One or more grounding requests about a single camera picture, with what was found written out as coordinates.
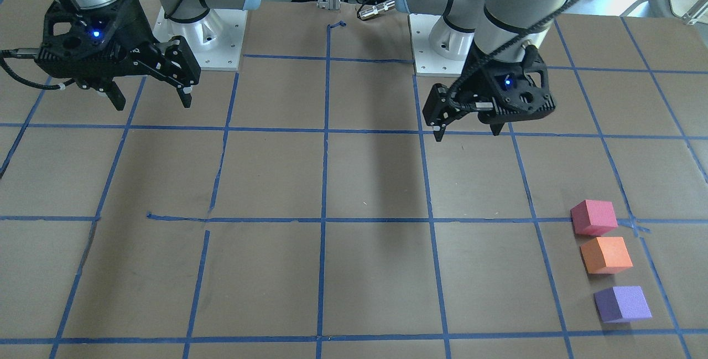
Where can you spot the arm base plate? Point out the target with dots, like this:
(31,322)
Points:
(439,50)
(216,41)

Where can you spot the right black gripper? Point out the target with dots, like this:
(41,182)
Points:
(134,22)

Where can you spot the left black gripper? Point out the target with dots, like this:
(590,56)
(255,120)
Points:
(480,81)

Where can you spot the brown paper mat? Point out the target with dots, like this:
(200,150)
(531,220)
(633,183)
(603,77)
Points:
(300,208)

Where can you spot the orange foam cube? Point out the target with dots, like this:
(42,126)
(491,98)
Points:
(606,255)

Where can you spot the purple foam cube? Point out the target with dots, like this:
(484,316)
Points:
(621,304)

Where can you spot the red foam cube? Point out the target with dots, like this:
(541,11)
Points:
(593,217)

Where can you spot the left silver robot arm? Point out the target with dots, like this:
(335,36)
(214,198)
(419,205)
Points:
(502,29)

